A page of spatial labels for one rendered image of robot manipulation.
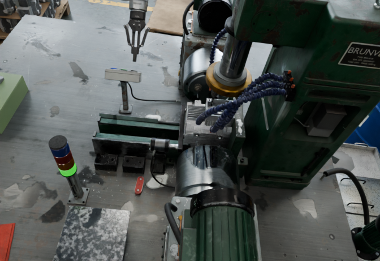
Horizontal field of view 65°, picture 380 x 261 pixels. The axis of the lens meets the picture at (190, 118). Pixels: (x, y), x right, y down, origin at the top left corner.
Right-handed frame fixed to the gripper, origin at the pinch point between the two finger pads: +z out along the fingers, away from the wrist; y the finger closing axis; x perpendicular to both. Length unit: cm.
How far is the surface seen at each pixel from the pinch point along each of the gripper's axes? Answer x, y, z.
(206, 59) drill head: -2.7, 35.3, -1.4
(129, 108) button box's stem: 15.2, -3.2, 29.8
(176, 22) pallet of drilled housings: 205, 15, -41
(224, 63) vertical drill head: -43, 38, 0
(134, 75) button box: -3.2, 1.1, 10.1
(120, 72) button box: -3.2, -6.1, 9.5
